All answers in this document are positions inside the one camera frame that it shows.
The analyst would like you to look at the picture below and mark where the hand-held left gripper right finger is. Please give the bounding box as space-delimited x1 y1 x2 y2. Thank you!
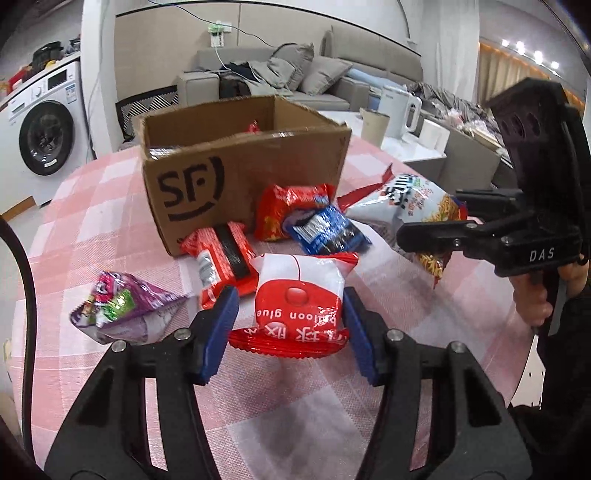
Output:
342 286 535 480

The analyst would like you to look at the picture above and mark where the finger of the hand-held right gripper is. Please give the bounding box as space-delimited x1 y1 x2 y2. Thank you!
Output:
396 220 484 253
455 187 526 219

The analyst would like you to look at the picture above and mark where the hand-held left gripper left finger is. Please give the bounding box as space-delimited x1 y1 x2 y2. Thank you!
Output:
44 285 241 480

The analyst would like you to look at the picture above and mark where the noodle snack bag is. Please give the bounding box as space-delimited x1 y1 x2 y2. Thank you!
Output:
336 162 470 291

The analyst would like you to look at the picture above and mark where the red white snack packet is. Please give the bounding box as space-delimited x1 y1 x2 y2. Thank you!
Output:
228 251 360 359

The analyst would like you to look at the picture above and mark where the brown cardboard box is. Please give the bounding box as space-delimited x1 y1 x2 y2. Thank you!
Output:
134 94 353 258

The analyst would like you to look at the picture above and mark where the person's right hand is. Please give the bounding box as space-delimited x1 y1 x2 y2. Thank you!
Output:
512 259 591 335

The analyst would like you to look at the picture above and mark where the red black snack packet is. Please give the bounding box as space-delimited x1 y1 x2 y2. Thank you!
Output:
179 221 260 311

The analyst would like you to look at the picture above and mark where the white coffee table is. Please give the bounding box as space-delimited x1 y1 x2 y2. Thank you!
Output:
318 108 450 169

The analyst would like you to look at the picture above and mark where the white paper roll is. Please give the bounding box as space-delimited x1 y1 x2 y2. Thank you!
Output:
417 120 451 151

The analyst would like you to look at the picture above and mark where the purple snack packet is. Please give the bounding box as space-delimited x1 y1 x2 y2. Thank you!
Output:
68 271 188 345

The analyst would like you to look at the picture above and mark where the grey crumpled blanket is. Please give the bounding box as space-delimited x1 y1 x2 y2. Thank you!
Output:
405 80 509 140

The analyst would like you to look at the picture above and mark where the blue snack packet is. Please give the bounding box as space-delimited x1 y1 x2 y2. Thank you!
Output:
281 205 373 256

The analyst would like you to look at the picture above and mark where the white cup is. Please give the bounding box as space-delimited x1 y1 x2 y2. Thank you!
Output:
359 108 392 148

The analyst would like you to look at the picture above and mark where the yellow curtain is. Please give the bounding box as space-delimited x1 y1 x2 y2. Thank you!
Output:
478 39 587 106

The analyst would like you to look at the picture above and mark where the white electric kettle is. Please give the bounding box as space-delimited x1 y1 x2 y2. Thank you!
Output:
378 85 424 142

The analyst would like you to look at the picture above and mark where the red crinkled snack packet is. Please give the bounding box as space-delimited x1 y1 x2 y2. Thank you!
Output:
253 183 336 244

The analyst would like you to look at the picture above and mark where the pink checked tablecloth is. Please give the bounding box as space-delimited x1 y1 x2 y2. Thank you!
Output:
13 136 533 480

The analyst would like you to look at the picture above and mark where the grey sofa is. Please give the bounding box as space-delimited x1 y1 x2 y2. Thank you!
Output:
177 27 424 112

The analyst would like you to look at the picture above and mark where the grey pillow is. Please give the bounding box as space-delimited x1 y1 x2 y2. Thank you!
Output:
267 42 315 92
299 56 355 97

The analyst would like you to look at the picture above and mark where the patterned stool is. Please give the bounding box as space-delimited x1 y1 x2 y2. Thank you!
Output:
115 87 180 142

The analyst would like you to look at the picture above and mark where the dark clothing pile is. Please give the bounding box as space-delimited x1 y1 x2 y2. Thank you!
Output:
218 61 279 101

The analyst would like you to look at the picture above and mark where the white washing machine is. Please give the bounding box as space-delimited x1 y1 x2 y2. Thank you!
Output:
6 59 92 207

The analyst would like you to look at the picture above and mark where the black pressure cooker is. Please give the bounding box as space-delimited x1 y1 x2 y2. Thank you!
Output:
31 41 64 71

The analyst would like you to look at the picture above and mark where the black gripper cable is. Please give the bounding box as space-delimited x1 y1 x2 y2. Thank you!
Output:
0 216 38 462

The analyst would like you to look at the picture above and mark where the wall socket holder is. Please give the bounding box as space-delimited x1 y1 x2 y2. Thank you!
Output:
206 20 234 48

